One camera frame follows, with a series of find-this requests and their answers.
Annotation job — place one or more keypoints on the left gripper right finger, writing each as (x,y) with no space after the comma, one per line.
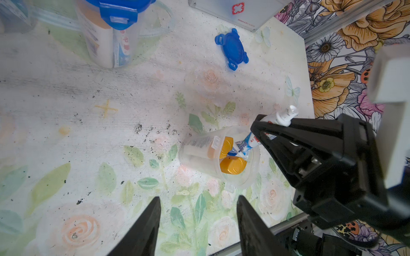
(256,239)

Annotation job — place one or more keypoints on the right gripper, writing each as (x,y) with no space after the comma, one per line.
(335,168)

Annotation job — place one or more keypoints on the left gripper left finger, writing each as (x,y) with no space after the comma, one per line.
(141,239)

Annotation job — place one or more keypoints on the clear plastic cup back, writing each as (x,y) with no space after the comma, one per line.
(202,153)

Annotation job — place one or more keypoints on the white bottle back label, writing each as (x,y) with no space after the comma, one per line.
(225,147)

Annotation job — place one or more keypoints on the blue lid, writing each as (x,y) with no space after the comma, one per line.
(121,14)
(232,48)

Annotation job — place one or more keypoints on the white bottle sideways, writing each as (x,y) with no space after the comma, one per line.
(233,165)

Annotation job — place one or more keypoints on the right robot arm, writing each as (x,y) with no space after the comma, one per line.
(389,84)

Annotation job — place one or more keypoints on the silver metal first-aid case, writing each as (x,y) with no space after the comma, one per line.
(248,14)

